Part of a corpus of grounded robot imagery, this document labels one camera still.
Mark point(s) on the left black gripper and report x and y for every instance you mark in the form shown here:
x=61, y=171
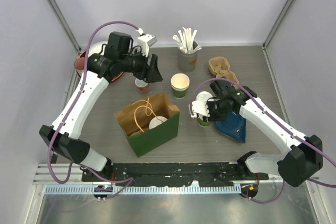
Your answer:
x=149, y=73

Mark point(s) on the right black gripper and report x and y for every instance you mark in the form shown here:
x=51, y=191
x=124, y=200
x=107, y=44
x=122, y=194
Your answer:
x=212, y=117

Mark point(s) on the stack of white lids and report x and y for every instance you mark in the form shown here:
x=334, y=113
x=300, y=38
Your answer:
x=204, y=96

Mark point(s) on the stack of green paper cups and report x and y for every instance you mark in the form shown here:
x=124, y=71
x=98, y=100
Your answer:
x=179, y=83

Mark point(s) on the green paper bag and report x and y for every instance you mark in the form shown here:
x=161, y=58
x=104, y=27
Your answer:
x=134, y=120

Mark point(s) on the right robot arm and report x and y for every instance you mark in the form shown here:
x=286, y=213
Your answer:
x=300, y=156

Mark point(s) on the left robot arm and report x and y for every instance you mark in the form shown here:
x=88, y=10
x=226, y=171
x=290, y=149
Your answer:
x=117, y=56

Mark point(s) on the blue leaf-shaped dish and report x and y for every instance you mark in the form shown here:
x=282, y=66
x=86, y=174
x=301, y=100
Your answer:
x=233, y=127

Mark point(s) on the cardboard cup carrier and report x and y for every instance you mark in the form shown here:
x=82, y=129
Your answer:
x=220, y=67

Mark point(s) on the grey straw holder cup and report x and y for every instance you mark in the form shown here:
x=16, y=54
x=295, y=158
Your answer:
x=186, y=62

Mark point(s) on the red round tray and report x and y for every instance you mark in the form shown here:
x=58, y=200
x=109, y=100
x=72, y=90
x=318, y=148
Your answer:
x=117, y=77

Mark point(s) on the white wrapped straws bundle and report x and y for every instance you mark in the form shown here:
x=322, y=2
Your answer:
x=185, y=41

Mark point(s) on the white paper plate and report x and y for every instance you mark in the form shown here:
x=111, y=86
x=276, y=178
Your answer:
x=97, y=48

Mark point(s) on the floral pink tumbler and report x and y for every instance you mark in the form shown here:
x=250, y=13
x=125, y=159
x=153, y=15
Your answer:
x=79, y=65

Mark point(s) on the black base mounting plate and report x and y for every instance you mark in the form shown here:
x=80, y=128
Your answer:
x=180, y=174

